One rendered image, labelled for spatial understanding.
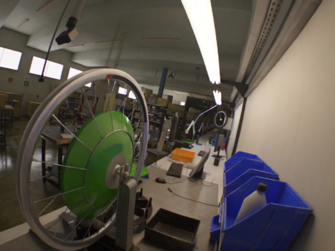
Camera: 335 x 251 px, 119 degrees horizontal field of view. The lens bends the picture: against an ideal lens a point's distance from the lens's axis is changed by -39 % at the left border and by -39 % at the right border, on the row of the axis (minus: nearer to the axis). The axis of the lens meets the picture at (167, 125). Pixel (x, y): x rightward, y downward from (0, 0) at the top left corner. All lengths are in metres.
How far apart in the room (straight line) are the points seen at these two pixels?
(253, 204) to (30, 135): 0.49
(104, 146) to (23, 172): 0.19
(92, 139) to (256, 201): 0.43
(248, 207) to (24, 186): 0.49
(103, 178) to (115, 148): 0.08
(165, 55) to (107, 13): 3.42
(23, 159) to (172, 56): 6.73
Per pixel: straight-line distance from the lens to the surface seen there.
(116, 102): 8.08
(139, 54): 7.58
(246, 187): 0.57
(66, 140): 2.15
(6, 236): 0.89
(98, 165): 0.37
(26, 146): 0.27
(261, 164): 0.87
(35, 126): 0.27
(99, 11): 4.94
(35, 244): 0.82
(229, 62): 6.42
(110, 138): 0.39
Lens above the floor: 1.54
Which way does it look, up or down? 4 degrees down
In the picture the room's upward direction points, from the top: 12 degrees clockwise
